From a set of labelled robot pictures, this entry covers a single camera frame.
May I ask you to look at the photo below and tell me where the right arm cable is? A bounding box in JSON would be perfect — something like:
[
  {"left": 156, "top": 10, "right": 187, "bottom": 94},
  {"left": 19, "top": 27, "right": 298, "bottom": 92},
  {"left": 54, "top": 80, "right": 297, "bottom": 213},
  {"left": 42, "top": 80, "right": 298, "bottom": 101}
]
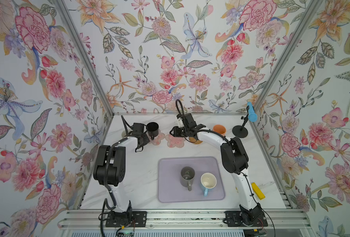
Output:
[{"left": 174, "top": 99, "right": 276, "bottom": 237}]

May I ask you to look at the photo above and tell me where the grey mug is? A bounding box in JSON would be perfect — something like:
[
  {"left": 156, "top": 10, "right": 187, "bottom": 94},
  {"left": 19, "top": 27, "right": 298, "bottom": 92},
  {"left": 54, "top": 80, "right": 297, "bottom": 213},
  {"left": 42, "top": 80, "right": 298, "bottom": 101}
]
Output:
[{"left": 180, "top": 166, "right": 195, "bottom": 192}]

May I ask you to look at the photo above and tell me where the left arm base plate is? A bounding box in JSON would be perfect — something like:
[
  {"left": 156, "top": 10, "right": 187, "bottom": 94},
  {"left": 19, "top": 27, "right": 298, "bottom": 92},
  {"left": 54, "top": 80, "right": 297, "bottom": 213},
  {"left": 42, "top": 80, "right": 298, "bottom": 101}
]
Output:
[{"left": 105, "top": 211, "right": 147, "bottom": 228}]

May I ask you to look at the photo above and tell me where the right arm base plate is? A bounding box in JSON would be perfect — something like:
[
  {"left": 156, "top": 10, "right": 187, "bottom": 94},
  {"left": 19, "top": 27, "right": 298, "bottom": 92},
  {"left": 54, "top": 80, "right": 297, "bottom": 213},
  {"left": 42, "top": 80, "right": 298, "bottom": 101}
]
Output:
[{"left": 223, "top": 210, "right": 268, "bottom": 228}]

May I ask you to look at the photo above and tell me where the yellow tag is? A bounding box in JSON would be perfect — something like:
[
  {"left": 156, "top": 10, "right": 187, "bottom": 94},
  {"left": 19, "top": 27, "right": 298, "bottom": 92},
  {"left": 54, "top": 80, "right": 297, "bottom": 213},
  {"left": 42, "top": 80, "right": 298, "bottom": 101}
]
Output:
[{"left": 251, "top": 182, "right": 266, "bottom": 200}]

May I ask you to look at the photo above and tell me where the aluminium front rail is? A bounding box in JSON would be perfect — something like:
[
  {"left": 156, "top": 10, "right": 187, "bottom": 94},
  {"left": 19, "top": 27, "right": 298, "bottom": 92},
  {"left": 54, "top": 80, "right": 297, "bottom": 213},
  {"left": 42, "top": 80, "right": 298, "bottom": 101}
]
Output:
[{"left": 58, "top": 209, "right": 310, "bottom": 231}]

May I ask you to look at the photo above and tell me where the blue microphone on stand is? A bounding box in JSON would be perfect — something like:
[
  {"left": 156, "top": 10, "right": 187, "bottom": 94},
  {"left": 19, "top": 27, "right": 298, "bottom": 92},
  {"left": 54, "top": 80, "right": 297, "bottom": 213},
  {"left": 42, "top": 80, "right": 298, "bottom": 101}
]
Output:
[{"left": 232, "top": 101, "right": 258, "bottom": 139}]

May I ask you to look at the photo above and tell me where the black mug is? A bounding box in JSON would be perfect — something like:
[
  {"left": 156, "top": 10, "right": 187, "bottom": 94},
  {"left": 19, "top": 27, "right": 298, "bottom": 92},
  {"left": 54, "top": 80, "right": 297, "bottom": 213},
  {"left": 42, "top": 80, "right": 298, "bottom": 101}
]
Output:
[{"left": 146, "top": 122, "right": 159, "bottom": 140}]

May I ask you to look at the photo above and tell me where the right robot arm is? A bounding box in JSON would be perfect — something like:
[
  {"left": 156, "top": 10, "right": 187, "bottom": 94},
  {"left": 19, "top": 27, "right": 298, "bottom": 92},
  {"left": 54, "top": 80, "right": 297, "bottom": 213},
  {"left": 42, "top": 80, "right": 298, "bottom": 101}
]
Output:
[{"left": 170, "top": 112, "right": 264, "bottom": 226}]

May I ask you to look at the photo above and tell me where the light blue mug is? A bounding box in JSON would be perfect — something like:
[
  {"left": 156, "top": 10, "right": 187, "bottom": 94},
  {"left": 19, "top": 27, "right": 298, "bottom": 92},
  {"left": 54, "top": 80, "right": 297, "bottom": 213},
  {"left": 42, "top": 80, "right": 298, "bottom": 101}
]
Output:
[{"left": 200, "top": 173, "right": 217, "bottom": 197}]

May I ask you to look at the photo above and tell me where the orange mug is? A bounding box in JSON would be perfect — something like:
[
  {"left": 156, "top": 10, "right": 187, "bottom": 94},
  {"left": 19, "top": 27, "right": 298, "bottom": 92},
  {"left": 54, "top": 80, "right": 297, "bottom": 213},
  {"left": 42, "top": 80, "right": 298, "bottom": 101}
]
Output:
[{"left": 213, "top": 124, "right": 226, "bottom": 136}]

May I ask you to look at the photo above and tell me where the woven rattan coaster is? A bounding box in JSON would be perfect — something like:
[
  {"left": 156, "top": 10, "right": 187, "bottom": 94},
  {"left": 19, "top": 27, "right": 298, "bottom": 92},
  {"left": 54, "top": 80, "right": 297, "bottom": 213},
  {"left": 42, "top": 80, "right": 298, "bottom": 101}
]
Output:
[{"left": 189, "top": 137, "right": 202, "bottom": 144}]

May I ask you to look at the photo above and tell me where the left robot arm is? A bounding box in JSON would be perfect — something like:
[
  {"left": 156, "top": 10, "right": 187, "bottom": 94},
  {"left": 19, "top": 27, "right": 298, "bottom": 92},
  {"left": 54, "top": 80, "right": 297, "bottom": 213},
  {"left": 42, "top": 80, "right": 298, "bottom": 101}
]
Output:
[{"left": 93, "top": 123, "right": 149, "bottom": 213}]

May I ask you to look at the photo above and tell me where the pink flower coaster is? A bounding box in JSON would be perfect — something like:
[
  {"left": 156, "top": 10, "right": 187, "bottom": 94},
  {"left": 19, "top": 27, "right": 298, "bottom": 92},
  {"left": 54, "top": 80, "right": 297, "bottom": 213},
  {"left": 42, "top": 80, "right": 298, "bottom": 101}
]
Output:
[
  {"left": 165, "top": 134, "right": 185, "bottom": 148},
  {"left": 150, "top": 132, "right": 166, "bottom": 146}
]

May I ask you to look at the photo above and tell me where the lavender tray mat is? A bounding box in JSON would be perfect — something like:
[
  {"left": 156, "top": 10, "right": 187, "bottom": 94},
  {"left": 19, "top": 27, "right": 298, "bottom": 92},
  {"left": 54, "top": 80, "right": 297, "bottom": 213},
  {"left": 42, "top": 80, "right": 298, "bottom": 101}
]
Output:
[{"left": 158, "top": 157, "right": 225, "bottom": 203}]

